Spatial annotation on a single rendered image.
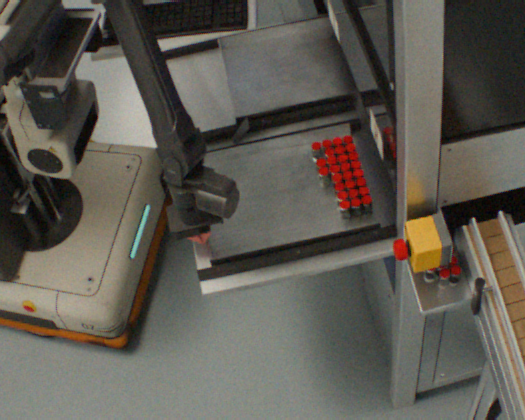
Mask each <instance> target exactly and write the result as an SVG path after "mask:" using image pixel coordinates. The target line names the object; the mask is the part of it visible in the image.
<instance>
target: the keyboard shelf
mask: <svg viewBox="0 0 525 420"><path fill-rule="evenodd" d="M142 1H143V4H144V5H150V4H153V3H154V4H155V3H159V2H162V3H163V2H170V1H178V0H142ZM105 11H106V10H105V9H103V10H101V11H100V12H101V18H100V20H99V25H100V27H101V26H102V25H103V18H104V12H105ZM256 27H258V17H257V0H247V29H251V28H256ZM247 29H246V30H247ZM238 31H243V30H237V31H227V32H217V33H206V34H196V35H187V36H184V37H175V38H165V39H158V41H157V42H158V44H159V47H160V48H161V51H162V49H164V48H169V47H173V46H178V45H181V44H186V43H190V42H195V41H199V40H204V39H208V38H212V37H217V36H221V35H226V34H230V33H234V32H238ZM90 56H91V61H101V60H110V59H115V58H120V57H125V55H124V53H123V52H122V49H121V45H115V46H106V47H100V48H99V49H98V51H97V52H96V53H93V52H91V55H90Z"/></svg>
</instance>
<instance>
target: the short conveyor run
mask: <svg viewBox="0 0 525 420"><path fill-rule="evenodd" d="M520 241H521V239H520V237H519V236H518V234H517V231H516V227H515V225H514V222H513V220H512V217H511V215H506V216H505V214H504V212H503V211H499V214H498V218H497V219H494V220H490V221H486V222H482V223H478V224H476V222H475V218H472V219H469V226H463V227H462V228H461V227H460V228H457V229H456V230H455V233H454V241H453V245H456V251H457V253H458V256H459V259H460V261H461V265H462V268H463V271H464V273H465V276H466V281H467V284H468V285H469V288H470V293H471V296H472V301H471V303H470V306H471V308H472V314H473V316H474V318H475V323H476V326H477V327H478V333H479V335H480V337H481V342H482V345H483V346H484V348H483V349H484V352H485V353H486V359H487V361H488V366H489V368H490V370H491V371H490V373H491V375H492V377H493V378H492V379H493V381H494V384H495V385H494V386H495V388H496V393H497V395H498V399H499V402H500V406H501V408H502V412H503V417H504V419H505V420H525V252H524V249H523V246H522V244H521V242H520ZM510 267H511V268H510Z"/></svg>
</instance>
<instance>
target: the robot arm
mask: <svg viewBox="0 0 525 420"><path fill-rule="evenodd" d="M62 1H63V0H28V1H27V3H26V4H25V6H24V8H23V10H22V12H21V13H20V14H19V16H18V17H17V19H16V21H15V23H14V24H13V25H12V26H11V28H10V30H9V31H8V33H7V34H6V35H5V36H4V37H3V38H2V39H1V40H0V87H1V86H4V85H5V86H6V87H8V86H9V83H8V82H10V81H11V79H12V78H13V77H14V76H16V77H17V79H18V78H19V77H21V76H22V75H23V70H24V69H25V68H26V67H27V66H29V65H31V64H32V63H33V62H34V59H35V57H36V54H35V50H34V47H35V45H36V43H37V42H38V39H37V38H38V37H39V35H40V33H41V32H42V30H43V28H44V27H45V25H46V23H47V22H48V21H49V20H50V18H51V17H52V15H53V14H54V12H55V11H56V10H57V8H58V7H59V5H60V4H61V2H62ZM90 1H91V4H96V5H98V4H102V5H103V6H104V9H105V10H106V12H107V14H108V17H109V19H110V21H111V22H112V24H113V25H112V26H113V29H114V30H115V32H116V36H117V39H118V41H119V43H120V45H121V49H122V52H123V53H124V55H125V58H126V62H127V64H128V66H129V68H130V71H131V73H132V77H133V79H134V81H135V84H136V86H137V88H138V91H139V94H140V97H141V99H142V101H143V104H144V106H145V108H146V111H147V113H148V114H147V115H148V118H149V121H150V125H151V130H152V135H153V138H154V140H155V142H156V145H157V147H156V148H155V149H156V151H157V153H156V154H157V156H158V158H159V161H160V163H161V165H162V167H163V169H164V178H165V182H167V185H168V188H169V191H170V193H171V196H172V199H173V201H174V204H173V205H169V206H167V207H166V211H167V217H168V222H169V228H170V232H171V235H172V236H174V238H175V239H176V240H179V239H184V238H187V237H188V239H191V240H194V241H198V242H200V244H201V245H205V244H206V239H207V238H208V237H209V235H210V234H211V227H210V225H212V224H216V223H221V224H223V218H226V219H229V218H230V217H231V216H232V215H233V214H234V212H235V210H236V208H238V205H239V201H240V191H239V190H238V189H237V182H235V181H234V180H233V179H231V178H229V177H226V176H224V175H221V174H219V173H216V172H214V169H213V168H210V167H207V166H204V165H202V164H203V163H204V156H205V155H206V152H207V148H206V144H205V142H204V139H203V137H202V134H201V132H200V129H199V127H195V126H194V121H193V119H192V117H191V116H190V115H189V114H188V112H187V111H186V109H185V107H184V105H183V103H182V101H181V99H180V97H179V95H178V92H177V90H176V88H175V86H174V84H175V83H174V81H173V78H172V76H171V73H170V71H169V69H168V67H167V64H166V62H165V57H164V56H163V53H162V51H161V48H160V47H159V44H158V42H157V41H158V39H157V37H156V35H155V33H154V30H153V28H152V26H151V25H152V24H151V21H150V20H149V18H148V15H147V13H146V12H147V11H146V9H145V7H144V4H143V1H142V0H90ZM222 217H223V218H222Z"/></svg>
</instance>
